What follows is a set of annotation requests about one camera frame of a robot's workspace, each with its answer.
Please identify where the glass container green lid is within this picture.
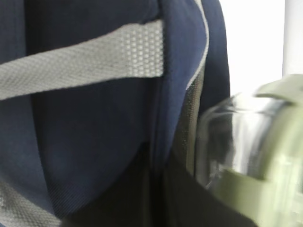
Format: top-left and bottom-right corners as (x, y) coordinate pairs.
(194, 74), (303, 227)

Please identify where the navy blue lunch bag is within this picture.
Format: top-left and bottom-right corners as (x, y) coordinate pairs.
(0, 0), (254, 227)

